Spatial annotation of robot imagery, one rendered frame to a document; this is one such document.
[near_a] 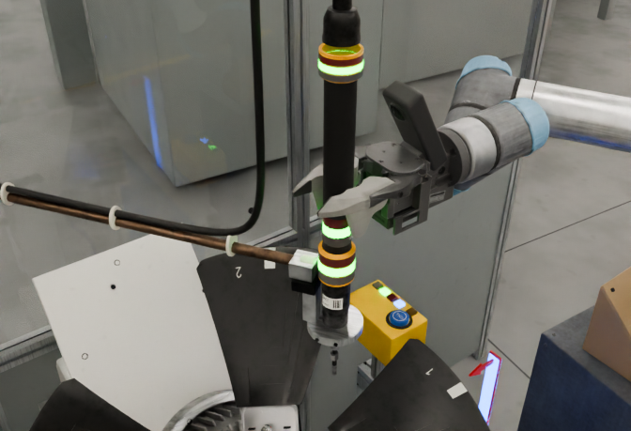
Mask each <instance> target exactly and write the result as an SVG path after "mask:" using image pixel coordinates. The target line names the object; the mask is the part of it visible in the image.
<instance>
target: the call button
mask: <svg viewBox="0 0 631 431"><path fill-rule="evenodd" d="M390 321H391V323H392V324H393V325H395V326H399V327H402V326H406V325H407V324H408V322H409V315H408V313H406V312H405V311H402V310H401V309H399V310H396V311H393V312H391V314H390Z"/></svg>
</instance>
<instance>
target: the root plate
mask: <svg viewBox="0 0 631 431"><path fill-rule="evenodd" d="M265 424H268V425H270V426H271V431H299V415H298V408H297V406H296V405H284V406H265V407H246V408H242V410H241V430H242V431H261V428H262V427H263V426H264V425H265ZM284 426H291V428H289V429H284ZM249 427H255V430H248V428H249Z"/></svg>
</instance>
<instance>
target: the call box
mask: <svg viewBox="0 0 631 431"><path fill-rule="evenodd" d="M377 281H379V282H380V283H382V282H381V281H380V280H376V281H374V282H372V283H371V284H369V285H366V286H364V287H362V288H360V289H358V290H356V291H354V292H352V293H350V304H351V305H353V306H354V307H356V308H357V309H358V310H359V311H360V312H361V314H362V317H363V330H362V335H361V336H360V337H359V339H357V340H358V341H359V342H360V343H361V344H363V345H364V346H365V347H366V348H367V349H368V350H369V351H370V352H371V353H372V354H373V355H374V356H375V357H376V358H377V359H378V360H379V361H380V362H382V363H383V364H384V365H385V366H386V365H387V364H388V363H389V362H390V361H391V360H392V358H393V357H394V356H395V355H396V354H397V352H398V351H399V350H400V349H401V348H402V347H403V345H404V344H405V343H406V342H407V341H408V339H418V340H420V341H421V342H423V343H424V344H425V336H426V329H427V319H426V318H425V317H424V316H422V315H421V314H420V313H419V312H418V311H417V312H418V314H416V315H415V316H409V322H408V324H407V325H406V326H402V327H399V326H395V325H393V324H392V323H391V321H390V314H391V312H393V311H396V310H399V308H398V307H397V306H395V305H394V301H393V302H391V301H389V300H388V299H387V296H388V295H390V294H392V293H393V294H394V295H395V296H396V297H398V300H402V301H403V302H404V303H405V304H406V305H405V306H403V307H401V308H400V309H401V310H402V311H405V312H406V310H407V309H409V308H411V306H410V305H409V304H408V303H407V302H405V301H404V300H403V299H402V298H400V297H399V296H398V295H397V294H396V293H394V292H393V291H392V290H391V289H389V288H388V287H387V286H386V285H385V284H383V283H382V284H383V287H381V288H380V289H382V288H384V287H387V288H388V289H389V290H390V291H391V293H390V294H388V295H386V296H383V295H382V294H381V293H380V292H379V290H380V289H378V290H376V289H375V288H374V287H373V286H372V284H373V283H375V282H377ZM395 301H396V300H395Z"/></svg>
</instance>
